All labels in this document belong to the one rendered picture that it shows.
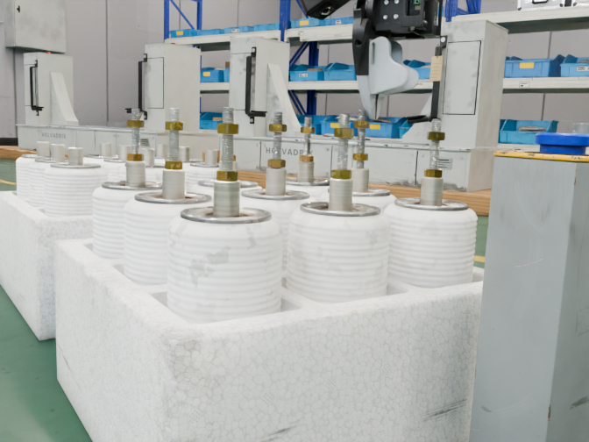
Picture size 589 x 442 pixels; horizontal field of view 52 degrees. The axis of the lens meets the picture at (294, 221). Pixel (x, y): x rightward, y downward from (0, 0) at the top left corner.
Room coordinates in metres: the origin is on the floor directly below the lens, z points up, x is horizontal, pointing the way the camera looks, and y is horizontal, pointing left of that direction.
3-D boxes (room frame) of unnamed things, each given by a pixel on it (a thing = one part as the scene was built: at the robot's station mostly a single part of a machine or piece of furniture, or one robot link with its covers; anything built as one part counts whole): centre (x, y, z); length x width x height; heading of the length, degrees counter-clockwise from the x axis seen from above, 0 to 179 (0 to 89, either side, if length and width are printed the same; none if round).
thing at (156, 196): (0.59, 0.12, 0.25); 0.08 x 0.08 x 0.01
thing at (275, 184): (0.66, 0.02, 0.26); 0.02 x 0.02 x 0.03
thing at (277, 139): (0.66, 0.02, 0.30); 0.01 x 0.01 x 0.08
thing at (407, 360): (0.66, 0.02, 0.09); 0.39 x 0.39 x 0.18; 33
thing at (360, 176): (0.72, -0.08, 0.26); 0.02 x 0.02 x 0.03
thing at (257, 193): (0.66, 0.02, 0.25); 0.08 x 0.08 x 0.01
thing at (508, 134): (5.19, -1.97, 0.36); 0.50 x 0.38 x 0.21; 146
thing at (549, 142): (0.45, -0.20, 0.32); 0.04 x 0.04 x 0.02
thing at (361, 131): (0.72, -0.08, 0.31); 0.01 x 0.01 x 0.08
